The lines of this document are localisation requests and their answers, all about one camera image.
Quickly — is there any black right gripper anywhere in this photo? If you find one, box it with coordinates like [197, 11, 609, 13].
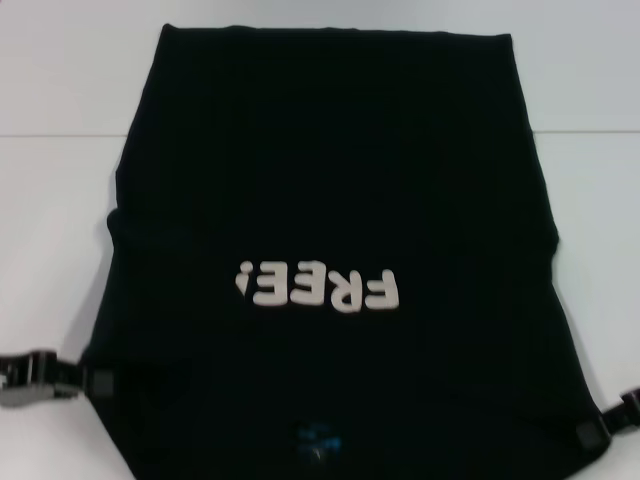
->
[574, 391, 640, 450]

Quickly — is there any black shirt with FREE print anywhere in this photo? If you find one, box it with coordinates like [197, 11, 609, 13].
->
[82, 22, 611, 480]

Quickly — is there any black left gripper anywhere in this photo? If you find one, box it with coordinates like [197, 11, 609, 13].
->
[0, 349, 117, 408]

